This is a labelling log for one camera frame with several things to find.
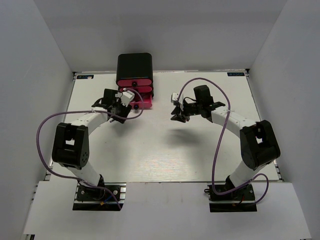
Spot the pink top drawer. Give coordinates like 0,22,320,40
116,78,153,87

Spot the pink bottom drawer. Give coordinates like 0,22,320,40
130,93,153,110

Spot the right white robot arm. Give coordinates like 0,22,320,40
171,85,281,200

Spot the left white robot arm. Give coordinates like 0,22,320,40
52,89,135,200

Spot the black drawer cabinet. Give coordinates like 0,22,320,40
116,52,154,97

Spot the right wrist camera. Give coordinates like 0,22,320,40
170,92,184,109

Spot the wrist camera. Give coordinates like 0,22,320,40
170,92,184,109
120,90,135,107

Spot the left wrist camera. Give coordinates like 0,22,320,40
120,90,135,107

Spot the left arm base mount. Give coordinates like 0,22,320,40
72,183,127,212

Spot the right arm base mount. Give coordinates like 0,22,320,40
204,184,257,213

